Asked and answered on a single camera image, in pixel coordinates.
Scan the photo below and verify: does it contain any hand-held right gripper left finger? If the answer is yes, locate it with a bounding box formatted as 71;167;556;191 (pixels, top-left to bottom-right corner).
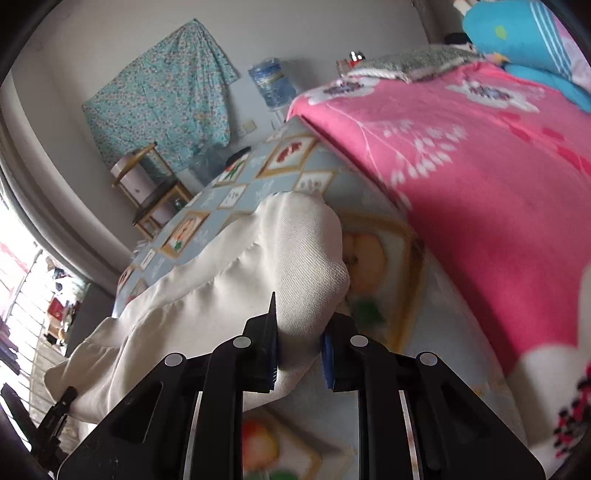
58;292;280;480

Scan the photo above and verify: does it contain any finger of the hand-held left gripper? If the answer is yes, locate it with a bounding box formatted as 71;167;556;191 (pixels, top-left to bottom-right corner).
41;387;78;460

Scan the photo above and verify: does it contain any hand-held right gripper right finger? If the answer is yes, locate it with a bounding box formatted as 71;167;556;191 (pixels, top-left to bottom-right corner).
320;313;546;480

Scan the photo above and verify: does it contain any beige zip jacket black trim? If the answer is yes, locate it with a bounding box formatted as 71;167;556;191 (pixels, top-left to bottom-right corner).
44;191;351;423

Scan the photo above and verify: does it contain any metal balcony railing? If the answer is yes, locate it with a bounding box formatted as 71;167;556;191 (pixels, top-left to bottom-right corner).
0;249;70;416

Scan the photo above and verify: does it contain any blue fruit patterned tablecloth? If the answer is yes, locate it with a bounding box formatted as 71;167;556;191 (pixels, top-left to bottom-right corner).
113;117;532;480

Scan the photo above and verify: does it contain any dark grey panel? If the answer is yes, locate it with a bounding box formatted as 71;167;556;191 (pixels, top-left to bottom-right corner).
67;282;116;358

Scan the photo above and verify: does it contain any wooden chair dark seat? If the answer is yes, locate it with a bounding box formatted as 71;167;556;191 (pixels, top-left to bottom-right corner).
110;143;194;241

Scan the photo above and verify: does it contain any pink floral blanket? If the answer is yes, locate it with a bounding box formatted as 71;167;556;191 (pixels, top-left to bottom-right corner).
286;62;591;472

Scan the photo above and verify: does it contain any grey curtain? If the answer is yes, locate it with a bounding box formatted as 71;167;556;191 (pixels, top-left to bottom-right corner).
0;69;134;296

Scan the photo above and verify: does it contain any white box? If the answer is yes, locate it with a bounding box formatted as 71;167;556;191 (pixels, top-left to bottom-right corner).
111;157;171;222

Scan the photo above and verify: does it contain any white water dispenser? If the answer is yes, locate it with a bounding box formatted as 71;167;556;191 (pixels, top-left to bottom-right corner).
270;104;296;130

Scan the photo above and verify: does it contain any blue water dispenser bottle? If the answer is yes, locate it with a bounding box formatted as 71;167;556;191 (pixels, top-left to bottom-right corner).
248;58;297;109

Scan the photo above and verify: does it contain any teal floral hanging cloth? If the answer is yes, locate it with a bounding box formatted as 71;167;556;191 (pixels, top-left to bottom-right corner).
82;18;238;169

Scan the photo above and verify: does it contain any grey towel white fringe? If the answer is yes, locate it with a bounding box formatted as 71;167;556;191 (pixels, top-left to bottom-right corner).
346;46;485;84

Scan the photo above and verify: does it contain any blue plush pillow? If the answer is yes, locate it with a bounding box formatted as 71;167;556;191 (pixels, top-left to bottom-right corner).
462;0;591;114

